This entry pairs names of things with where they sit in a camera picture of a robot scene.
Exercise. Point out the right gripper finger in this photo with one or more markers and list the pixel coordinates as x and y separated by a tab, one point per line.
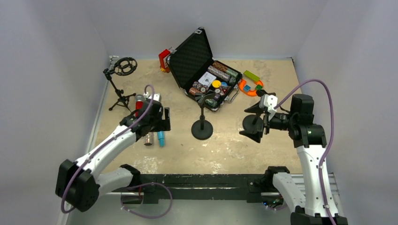
254	133
256	109

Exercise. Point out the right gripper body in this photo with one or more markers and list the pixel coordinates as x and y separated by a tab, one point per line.
265	123

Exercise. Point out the blue microphone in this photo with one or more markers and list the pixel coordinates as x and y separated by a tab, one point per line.
161	138

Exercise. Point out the silver glitter microphone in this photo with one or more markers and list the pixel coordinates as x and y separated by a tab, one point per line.
149	139

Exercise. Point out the black round-base mic stand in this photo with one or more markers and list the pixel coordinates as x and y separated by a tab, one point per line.
202	129

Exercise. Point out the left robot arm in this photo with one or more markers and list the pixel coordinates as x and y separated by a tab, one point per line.
81	182

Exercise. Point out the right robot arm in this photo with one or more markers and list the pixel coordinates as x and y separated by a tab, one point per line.
316	204

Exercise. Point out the blue toy brick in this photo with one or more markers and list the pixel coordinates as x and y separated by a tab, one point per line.
247	88

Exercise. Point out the red microphone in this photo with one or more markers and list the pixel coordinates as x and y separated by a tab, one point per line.
140	99

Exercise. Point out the orange curved toy track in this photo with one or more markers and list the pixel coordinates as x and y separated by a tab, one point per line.
253	91

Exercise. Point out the yellow chip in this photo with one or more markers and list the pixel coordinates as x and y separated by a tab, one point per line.
216	84

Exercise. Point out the red toy block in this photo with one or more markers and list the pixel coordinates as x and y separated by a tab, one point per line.
163	60

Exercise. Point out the white card deck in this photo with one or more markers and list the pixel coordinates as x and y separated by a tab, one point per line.
207	79

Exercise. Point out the black poker chip case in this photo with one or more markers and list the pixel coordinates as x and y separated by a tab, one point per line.
193	58

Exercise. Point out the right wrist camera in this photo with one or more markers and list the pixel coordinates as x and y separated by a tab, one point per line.
268	103

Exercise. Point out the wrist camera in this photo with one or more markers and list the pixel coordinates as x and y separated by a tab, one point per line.
268	103
155	97

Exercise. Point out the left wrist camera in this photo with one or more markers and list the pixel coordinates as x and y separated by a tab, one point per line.
155	97

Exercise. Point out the tripod stand with shock mount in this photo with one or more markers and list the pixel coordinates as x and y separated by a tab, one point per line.
117	72

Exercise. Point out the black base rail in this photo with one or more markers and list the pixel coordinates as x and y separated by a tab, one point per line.
251	188

